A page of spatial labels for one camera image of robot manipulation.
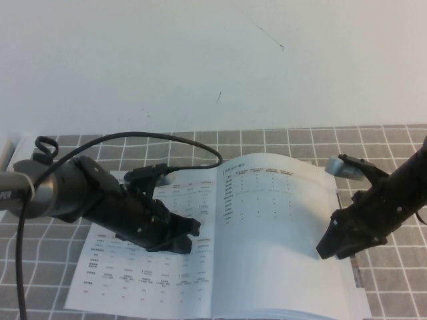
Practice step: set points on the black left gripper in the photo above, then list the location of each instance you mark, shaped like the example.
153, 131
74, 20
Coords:
133, 216

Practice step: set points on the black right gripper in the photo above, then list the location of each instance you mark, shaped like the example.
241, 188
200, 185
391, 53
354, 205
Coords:
370, 220

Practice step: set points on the white product catalogue book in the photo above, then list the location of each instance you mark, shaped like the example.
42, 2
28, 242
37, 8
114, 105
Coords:
267, 266

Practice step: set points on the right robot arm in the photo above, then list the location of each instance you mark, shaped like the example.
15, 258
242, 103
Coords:
413, 166

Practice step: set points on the grey white-checked tablecloth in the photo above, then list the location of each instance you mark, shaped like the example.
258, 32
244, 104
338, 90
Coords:
393, 283

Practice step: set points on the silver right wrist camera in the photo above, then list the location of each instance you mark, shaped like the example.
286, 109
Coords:
343, 168

